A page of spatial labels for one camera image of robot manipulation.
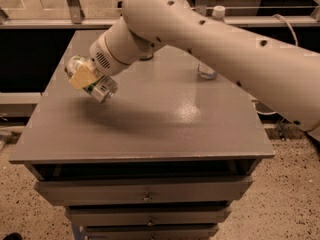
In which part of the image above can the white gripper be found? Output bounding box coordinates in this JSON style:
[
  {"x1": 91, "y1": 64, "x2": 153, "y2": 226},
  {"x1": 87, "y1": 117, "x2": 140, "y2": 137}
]
[{"x1": 68, "y1": 33, "x2": 129, "y2": 89}]

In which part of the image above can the white green 7up can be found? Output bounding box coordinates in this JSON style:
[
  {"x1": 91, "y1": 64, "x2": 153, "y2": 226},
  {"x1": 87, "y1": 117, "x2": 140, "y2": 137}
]
[{"x1": 65, "y1": 55, "x2": 118, "y2": 103}]

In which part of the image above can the white cable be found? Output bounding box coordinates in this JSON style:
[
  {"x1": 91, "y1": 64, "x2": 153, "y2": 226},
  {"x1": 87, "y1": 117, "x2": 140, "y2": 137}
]
[{"x1": 253, "y1": 13, "x2": 299, "y2": 116}]

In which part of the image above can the grey drawer cabinet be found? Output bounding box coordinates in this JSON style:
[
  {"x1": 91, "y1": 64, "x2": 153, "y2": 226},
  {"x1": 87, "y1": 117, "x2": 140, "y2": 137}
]
[{"x1": 8, "y1": 28, "x2": 275, "y2": 240}]

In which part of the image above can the metal railing frame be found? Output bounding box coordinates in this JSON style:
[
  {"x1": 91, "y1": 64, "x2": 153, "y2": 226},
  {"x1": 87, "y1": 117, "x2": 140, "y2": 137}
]
[{"x1": 0, "y1": 0, "x2": 320, "y2": 29}]

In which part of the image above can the green soda can upright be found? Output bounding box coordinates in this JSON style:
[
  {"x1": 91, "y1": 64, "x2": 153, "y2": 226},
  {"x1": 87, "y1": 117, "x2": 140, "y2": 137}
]
[{"x1": 139, "y1": 51, "x2": 154, "y2": 61}]

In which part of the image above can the clear plastic water bottle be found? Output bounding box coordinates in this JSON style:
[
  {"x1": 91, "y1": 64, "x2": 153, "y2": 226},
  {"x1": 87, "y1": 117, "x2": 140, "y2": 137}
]
[{"x1": 197, "y1": 5, "x2": 226, "y2": 80}]

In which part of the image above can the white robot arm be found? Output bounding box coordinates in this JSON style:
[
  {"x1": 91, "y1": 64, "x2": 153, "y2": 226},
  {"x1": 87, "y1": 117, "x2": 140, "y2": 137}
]
[{"x1": 70, "y1": 0, "x2": 320, "y2": 136}]

